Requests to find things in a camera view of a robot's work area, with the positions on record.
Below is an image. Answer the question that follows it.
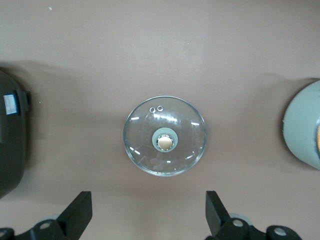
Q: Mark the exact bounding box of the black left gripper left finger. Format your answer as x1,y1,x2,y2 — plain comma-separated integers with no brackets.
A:
0,191,93,240

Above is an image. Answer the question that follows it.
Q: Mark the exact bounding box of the steel pot with loop handles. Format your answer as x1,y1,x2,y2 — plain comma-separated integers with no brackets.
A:
282,79,320,171

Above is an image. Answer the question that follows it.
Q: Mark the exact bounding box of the black rice cooker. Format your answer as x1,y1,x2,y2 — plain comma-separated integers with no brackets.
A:
0,66,32,201

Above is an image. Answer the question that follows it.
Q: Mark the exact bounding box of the brown table cover sheet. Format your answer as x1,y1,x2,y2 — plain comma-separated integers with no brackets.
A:
0,0,320,240

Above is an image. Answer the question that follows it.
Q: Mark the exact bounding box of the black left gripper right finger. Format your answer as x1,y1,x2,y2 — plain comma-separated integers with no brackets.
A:
205,191,304,240

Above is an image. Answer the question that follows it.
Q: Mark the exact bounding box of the glass pot lid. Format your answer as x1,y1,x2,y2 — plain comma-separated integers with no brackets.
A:
122,95,208,178

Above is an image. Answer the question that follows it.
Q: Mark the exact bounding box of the yellow corn cob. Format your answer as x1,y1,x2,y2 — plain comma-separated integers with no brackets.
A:
315,122,320,161

